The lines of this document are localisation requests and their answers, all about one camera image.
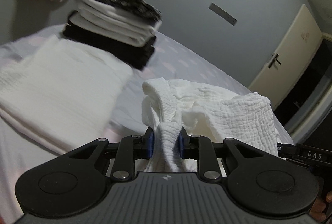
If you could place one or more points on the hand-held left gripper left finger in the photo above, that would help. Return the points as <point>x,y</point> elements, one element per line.
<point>150,143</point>

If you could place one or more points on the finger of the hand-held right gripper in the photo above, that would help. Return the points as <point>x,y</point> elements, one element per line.
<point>286,151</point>

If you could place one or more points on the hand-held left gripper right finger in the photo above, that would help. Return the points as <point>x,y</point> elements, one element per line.
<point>181,144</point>

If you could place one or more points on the white muslin pants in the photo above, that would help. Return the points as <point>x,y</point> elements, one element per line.
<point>220,115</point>

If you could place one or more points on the white muslin shirt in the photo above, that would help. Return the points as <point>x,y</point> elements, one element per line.
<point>57,89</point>

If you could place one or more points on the stack of folded clothes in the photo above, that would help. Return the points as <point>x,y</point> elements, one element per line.
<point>116,24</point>

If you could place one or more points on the person's right hand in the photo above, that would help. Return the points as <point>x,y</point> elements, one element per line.
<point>320,209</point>

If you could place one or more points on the cream door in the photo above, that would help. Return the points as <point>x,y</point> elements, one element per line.
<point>293,57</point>

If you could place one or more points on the black fuzzy folded garment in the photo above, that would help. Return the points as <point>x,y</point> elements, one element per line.
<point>129,4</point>

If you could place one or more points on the grey wall switch panel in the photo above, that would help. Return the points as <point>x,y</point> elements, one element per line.
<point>223,14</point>

